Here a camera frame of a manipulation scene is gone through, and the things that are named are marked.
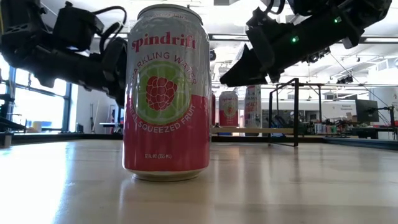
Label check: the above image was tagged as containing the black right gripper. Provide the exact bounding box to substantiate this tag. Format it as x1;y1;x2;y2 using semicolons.
219;24;318;88

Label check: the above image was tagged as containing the Celsius peach vibe can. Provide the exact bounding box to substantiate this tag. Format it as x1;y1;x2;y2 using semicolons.
244;84;263;129

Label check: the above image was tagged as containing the Spindrift raspberry lime can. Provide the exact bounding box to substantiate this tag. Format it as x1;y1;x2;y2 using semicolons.
218;90;239;128
122;2;211;182

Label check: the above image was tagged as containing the long ceiling light strip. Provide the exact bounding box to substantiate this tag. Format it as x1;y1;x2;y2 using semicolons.
211;33;398;44

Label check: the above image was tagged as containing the large black-framed window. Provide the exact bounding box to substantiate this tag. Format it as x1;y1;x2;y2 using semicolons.
0;55;74;134

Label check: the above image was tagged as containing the dark computer monitor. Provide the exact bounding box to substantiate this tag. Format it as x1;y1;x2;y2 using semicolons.
354;98;380;123

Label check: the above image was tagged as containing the dark office desk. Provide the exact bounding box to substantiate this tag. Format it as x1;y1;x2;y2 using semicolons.
338;126;398;140

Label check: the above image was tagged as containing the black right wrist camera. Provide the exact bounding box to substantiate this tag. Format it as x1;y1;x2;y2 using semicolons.
246;6;280;32

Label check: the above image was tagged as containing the black frame wooden shelf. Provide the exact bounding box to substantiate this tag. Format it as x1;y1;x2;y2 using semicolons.
210;77;300;147

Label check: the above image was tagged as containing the black table edge rail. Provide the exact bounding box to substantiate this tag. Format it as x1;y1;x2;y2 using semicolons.
0;133;398;151

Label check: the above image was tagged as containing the large black ceiling camera rig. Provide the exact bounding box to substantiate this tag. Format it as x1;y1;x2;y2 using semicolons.
306;46;331;65

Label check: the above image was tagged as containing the small black ceiling camera rig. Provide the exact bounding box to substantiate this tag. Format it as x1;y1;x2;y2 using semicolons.
336;75;354;85

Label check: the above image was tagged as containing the black metal bracket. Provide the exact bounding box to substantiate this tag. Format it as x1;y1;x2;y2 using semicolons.
0;93;25;149

